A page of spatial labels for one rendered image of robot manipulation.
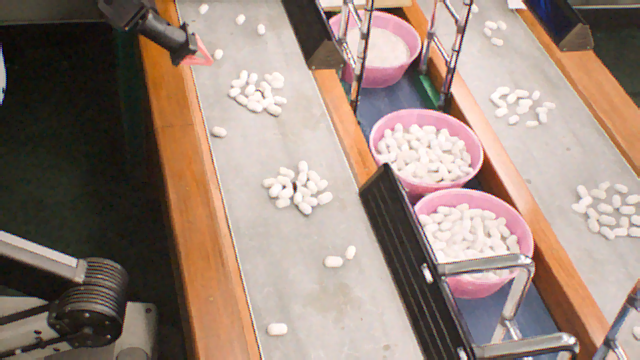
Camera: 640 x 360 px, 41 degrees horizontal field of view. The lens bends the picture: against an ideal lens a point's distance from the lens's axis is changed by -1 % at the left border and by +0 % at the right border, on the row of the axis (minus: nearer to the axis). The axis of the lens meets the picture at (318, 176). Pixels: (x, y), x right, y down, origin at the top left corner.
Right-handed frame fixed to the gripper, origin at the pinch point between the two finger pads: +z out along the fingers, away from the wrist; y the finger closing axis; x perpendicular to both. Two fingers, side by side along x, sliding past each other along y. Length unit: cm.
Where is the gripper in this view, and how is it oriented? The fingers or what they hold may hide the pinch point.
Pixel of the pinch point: (209, 62)
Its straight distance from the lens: 202.7
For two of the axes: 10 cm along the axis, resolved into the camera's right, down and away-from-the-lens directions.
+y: -2.2, -6.8, 7.0
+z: 6.9, 4.0, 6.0
